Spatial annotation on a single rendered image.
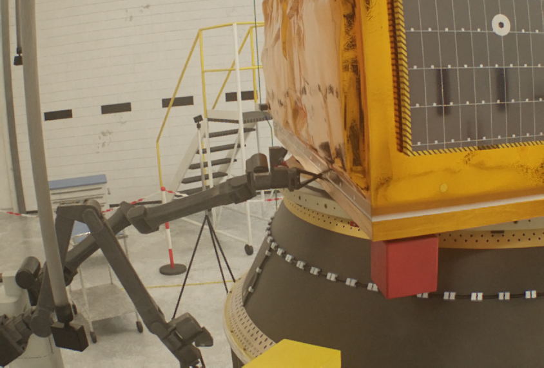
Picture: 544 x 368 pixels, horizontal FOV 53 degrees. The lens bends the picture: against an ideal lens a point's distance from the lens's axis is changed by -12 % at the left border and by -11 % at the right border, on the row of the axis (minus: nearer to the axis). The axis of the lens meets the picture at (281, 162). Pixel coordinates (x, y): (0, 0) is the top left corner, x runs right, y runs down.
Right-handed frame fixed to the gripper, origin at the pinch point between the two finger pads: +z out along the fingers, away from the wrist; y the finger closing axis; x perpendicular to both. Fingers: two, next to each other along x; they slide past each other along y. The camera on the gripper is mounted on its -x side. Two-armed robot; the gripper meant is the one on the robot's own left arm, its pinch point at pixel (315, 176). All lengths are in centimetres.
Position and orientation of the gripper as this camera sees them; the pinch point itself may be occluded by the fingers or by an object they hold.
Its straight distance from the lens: 199.5
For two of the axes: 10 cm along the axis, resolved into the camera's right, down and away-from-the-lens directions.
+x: 0.7, 9.8, 1.7
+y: -1.2, -1.6, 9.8
